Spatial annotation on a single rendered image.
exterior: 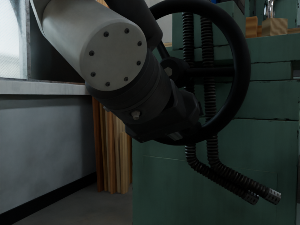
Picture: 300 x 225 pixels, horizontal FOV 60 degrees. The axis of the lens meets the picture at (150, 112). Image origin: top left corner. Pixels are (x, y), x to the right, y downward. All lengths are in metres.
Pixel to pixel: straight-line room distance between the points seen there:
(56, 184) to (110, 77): 1.88
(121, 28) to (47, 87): 1.65
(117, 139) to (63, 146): 0.41
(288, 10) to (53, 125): 1.58
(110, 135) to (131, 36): 1.84
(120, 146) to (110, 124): 0.18
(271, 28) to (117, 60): 0.49
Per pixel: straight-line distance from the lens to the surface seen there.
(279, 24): 0.69
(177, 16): 0.63
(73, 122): 2.14
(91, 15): 0.23
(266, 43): 0.66
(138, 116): 0.31
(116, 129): 2.06
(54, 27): 0.27
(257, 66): 0.66
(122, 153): 2.05
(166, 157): 0.74
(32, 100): 1.84
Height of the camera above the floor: 0.76
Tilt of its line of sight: 4 degrees down
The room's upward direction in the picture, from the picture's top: straight up
